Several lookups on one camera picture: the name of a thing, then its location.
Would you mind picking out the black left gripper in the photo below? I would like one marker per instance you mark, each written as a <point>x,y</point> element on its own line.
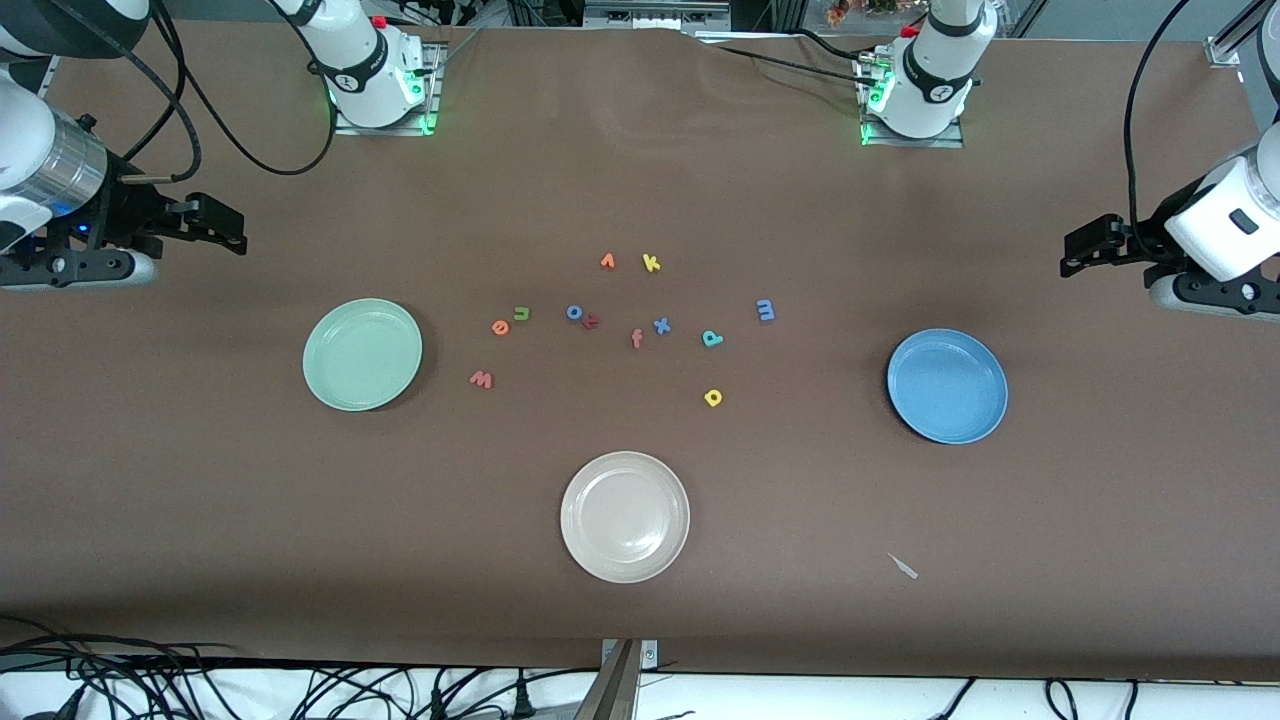
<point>1143,243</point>

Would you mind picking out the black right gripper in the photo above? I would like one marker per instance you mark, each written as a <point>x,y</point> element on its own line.
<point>130,213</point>

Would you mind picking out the blue foam letter m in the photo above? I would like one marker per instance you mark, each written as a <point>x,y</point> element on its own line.
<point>770,311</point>

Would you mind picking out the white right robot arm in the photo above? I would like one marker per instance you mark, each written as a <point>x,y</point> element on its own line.
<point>365,70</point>

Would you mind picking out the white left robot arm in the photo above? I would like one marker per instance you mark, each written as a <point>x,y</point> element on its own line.
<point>935,70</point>

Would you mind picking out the green plate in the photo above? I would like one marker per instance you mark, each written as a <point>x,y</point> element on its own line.
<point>362,355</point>

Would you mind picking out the blue plate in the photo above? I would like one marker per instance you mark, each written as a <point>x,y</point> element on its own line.
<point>947,386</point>

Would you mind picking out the orange brown object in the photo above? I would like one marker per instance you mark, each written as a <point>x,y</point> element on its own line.
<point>840,12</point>

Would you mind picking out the small white paper scrap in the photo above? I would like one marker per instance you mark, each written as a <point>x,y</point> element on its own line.
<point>903,567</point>

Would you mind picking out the brown table cover sheet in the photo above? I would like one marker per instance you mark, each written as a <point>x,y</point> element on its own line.
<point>640,180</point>

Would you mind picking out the grey metal box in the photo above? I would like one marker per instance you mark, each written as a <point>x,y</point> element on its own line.
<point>655,15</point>

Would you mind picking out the beige plate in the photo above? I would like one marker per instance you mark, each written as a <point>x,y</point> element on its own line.
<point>625,517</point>

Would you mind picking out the black power plug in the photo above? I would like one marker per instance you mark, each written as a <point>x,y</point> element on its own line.
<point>437,703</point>
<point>520,700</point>

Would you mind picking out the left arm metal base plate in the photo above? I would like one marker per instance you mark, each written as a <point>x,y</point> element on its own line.
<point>950,143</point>

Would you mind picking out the aluminium table edge rail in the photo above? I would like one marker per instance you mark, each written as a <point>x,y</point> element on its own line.
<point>48,75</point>

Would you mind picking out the aluminium profile with bracket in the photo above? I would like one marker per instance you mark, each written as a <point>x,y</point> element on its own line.
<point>1225,48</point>

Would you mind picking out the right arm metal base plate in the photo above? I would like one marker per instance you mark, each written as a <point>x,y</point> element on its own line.
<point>436,80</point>

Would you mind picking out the silver metal bracket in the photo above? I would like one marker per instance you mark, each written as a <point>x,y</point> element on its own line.
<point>650,655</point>

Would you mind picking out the grey metal post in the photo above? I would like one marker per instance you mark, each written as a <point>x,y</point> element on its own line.
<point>612,690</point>

